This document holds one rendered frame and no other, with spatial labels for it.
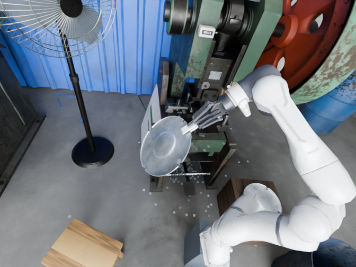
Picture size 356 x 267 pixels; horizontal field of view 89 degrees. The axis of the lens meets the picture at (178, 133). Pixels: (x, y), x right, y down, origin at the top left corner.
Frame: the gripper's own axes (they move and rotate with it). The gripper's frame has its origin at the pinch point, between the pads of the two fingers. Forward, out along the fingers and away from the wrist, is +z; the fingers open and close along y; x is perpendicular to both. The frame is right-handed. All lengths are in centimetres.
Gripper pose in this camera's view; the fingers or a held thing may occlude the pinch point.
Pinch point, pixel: (189, 127)
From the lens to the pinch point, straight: 78.0
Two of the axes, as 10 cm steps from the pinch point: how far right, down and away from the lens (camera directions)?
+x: 2.7, 7.4, -6.2
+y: -5.5, -4.1, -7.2
